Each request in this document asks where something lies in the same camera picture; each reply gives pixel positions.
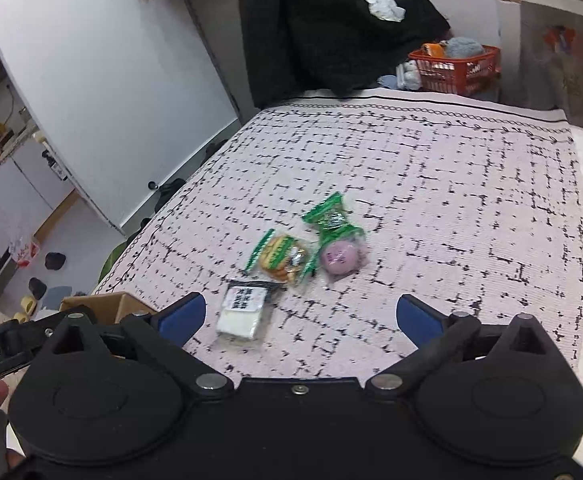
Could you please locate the red white bag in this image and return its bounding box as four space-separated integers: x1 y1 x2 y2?
8 236 40 268

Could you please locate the purple round pastry packet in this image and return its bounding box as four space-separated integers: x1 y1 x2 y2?
319 234 369 281

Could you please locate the black clothes pile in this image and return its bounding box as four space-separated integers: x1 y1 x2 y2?
238 0 451 110

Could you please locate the green candy wrapper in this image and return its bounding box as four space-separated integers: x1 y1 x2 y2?
302 192 365 247

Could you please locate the cardboard box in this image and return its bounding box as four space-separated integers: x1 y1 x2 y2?
60 292 157 325

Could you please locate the white nougat clear packet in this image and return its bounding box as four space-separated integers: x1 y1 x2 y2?
216 280 282 340

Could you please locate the white crumpled cloth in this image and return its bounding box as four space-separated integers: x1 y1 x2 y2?
363 0 406 23

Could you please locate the white kitchen cabinet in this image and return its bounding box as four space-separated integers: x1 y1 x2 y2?
0 128 75 274

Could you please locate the green peanut brittle packet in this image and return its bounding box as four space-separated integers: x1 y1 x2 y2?
244 229 316 285

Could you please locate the black slipper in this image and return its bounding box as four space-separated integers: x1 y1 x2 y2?
44 252 67 271

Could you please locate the red plastic basket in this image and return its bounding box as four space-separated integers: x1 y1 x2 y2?
409 46 501 96

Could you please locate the white door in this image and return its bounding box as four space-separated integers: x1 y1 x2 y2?
0 0 237 228

